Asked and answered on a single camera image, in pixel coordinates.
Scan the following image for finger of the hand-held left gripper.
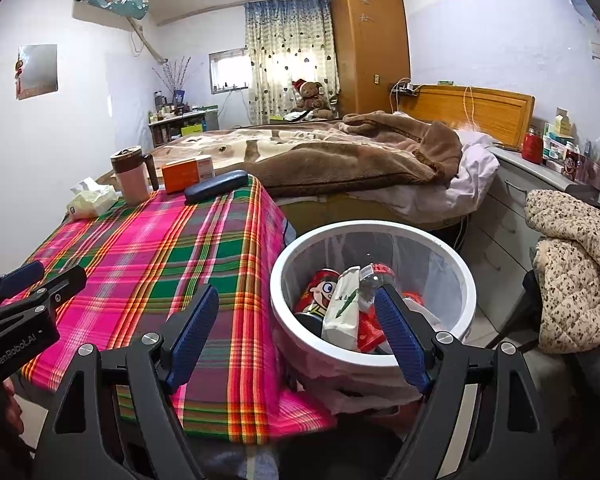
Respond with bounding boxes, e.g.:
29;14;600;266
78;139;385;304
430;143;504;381
0;260;46;306
0;265;88;311

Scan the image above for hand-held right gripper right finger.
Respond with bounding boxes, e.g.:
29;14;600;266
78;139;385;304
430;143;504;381
372;284;548;480

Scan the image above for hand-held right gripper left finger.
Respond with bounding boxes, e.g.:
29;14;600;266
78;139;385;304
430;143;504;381
32;282;221;480

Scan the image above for white paper bag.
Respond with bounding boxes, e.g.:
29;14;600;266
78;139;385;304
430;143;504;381
321;266;363;351

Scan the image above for clear bottle with red cap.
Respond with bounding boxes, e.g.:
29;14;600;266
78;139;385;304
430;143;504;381
357;262;398;301

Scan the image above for red cartoon face can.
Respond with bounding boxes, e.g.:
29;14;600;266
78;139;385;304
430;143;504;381
294;268;342;333

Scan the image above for white round trash bin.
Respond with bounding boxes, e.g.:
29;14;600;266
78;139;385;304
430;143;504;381
270;220;478;411

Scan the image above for person's left hand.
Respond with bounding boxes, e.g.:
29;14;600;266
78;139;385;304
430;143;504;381
0;375;26;431

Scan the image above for soft tissue pack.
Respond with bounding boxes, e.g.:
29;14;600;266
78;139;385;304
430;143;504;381
69;177;118;220

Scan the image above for brown lidded mug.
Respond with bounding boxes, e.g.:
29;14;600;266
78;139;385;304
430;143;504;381
110;146;160;206

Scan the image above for dark blue glasses case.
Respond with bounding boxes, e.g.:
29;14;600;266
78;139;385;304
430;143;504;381
184;170;251;205

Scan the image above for orange and white box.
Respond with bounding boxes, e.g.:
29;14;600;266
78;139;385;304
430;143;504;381
161;155;216;194

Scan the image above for pale bed sheet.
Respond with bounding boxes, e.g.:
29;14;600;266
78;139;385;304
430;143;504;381
350;130;501;226

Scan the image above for brown fleece blanket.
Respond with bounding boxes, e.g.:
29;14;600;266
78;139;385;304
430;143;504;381
157;111;463;198

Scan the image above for beige quilted jacket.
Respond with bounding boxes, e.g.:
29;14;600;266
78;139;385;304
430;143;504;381
524;187;600;356

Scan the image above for small shelf desk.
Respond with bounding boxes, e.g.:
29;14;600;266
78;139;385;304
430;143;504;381
147;110;221;148

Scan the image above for group of toiletry bottles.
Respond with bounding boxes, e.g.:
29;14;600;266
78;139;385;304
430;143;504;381
150;89;216;121

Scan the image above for red thermos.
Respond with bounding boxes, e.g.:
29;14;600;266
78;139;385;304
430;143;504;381
522;127;545;164

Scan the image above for purple flower branches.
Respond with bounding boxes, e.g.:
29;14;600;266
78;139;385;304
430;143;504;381
152;56;193;96

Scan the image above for wooden headboard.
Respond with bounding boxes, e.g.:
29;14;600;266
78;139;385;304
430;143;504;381
397;85;536;147

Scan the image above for small red cartoon jar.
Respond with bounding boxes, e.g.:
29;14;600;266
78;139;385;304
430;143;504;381
562;147;583;181

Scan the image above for brown teddy bear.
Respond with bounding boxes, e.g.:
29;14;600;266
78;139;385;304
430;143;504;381
290;79;333;120

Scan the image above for air conditioner pipe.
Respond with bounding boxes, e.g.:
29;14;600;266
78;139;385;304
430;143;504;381
130;17;168;66

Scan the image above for stack of small boxes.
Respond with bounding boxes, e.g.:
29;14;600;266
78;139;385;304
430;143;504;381
542;107;578;161

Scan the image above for small window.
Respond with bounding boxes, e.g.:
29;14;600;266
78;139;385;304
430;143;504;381
209;47;248;94

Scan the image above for wooden wardrobe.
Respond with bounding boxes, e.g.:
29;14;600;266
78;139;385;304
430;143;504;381
331;0;412;116

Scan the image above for patterned curtain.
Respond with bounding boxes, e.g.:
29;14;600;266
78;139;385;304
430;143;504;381
244;0;340;125

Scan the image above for silver wall sheet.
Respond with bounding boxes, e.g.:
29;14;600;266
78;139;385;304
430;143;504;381
16;44;59;101

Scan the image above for yellow cable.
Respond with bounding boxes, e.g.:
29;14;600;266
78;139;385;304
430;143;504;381
462;86;477;131

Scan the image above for blue wall sticker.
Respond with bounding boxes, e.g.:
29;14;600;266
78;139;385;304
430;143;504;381
560;0;598;26

